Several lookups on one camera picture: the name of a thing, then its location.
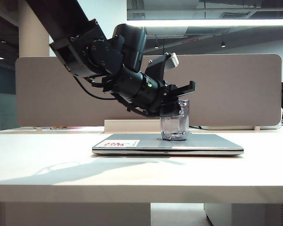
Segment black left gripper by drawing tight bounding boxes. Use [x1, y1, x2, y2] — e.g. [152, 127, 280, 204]
[143, 80, 197, 118]

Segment clear glass mug with handle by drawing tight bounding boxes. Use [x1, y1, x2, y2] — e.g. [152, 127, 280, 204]
[159, 99, 191, 141]

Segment silver closed laptop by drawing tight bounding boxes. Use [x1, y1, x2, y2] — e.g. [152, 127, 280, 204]
[92, 133, 245, 156]

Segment grey-brown fabric desk partition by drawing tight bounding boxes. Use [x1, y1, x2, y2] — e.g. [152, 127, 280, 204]
[15, 54, 283, 129]

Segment white sticker with red print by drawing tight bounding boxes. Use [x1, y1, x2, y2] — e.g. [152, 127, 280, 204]
[99, 140, 141, 148]

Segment long ceiling light strip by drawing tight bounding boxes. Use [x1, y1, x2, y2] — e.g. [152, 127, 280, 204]
[126, 19, 283, 27]

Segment colourful papers behind partition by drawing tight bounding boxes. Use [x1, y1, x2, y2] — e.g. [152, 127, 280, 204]
[41, 126, 85, 131]

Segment beige desk leg panel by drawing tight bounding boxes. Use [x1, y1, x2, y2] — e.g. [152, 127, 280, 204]
[0, 202, 151, 226]

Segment dark glass door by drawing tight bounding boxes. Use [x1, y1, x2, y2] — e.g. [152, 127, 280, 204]
[0, 10, 19, 132]

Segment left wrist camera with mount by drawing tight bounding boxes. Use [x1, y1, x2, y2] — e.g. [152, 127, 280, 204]
[145, 53, 179, 83]

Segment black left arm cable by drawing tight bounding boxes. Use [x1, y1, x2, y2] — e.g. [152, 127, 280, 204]
[73, 75, 123, 101]

